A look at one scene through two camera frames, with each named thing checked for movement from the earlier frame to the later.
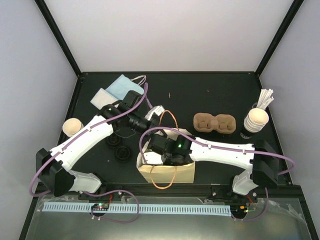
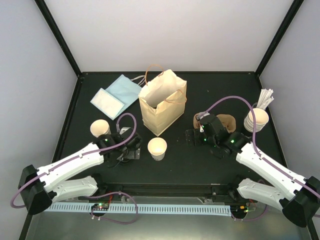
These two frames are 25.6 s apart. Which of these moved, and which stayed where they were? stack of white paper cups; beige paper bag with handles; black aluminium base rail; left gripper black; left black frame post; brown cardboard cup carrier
Moved: beige paper bag with handles; left gripper black
Stayed: stack of white paper cups; left black frame post; black aluminium base rail; brown cardboard cup carrier
